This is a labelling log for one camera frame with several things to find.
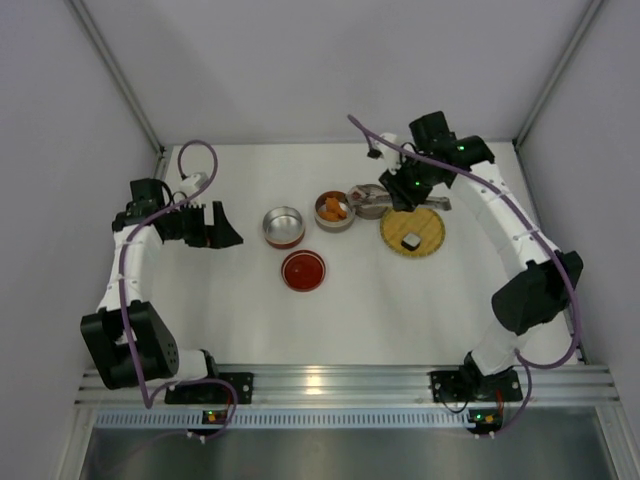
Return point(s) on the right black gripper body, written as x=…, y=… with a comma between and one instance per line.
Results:
x=404, y=192

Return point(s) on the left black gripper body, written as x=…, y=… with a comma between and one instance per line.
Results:
x=206, y=226

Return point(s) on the metal tongs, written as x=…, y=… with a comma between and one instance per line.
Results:
x=435, y=203

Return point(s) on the sushi roll white centre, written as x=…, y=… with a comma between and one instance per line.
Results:
x=411, y=241

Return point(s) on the sushi roll red centre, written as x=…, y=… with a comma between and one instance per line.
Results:
x=356, y=196

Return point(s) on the orange fried food piece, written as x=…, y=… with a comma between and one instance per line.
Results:
x=329, y=216

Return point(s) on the red-banded metal tin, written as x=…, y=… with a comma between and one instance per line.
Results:
x=283, y=227

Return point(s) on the red round lid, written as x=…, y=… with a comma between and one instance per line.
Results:
x=303, y=270

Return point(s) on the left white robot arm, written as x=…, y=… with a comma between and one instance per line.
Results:
x=126, y=337

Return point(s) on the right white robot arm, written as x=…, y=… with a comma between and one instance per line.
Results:
x=541, y=279

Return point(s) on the brown round lid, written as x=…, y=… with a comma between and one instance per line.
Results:
x=370, y=210

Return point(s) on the round bamboo plate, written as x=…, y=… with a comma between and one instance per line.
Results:
x=426, y=223

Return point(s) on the brown-banded metal tin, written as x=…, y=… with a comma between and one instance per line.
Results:
x=334, y=227

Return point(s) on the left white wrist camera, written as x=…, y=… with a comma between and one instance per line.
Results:
x=193, y=183

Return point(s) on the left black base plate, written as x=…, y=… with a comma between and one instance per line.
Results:
x=235, y=387

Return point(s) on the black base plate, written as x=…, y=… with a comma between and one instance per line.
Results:
x=235, y=387
x=459, y=385

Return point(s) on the slotted cable duct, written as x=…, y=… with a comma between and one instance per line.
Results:
x=369, y=418

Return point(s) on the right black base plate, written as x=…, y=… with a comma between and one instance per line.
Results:
x=459, y=385

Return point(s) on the aluminium mounting rail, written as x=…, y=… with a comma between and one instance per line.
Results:
x=413, y=386

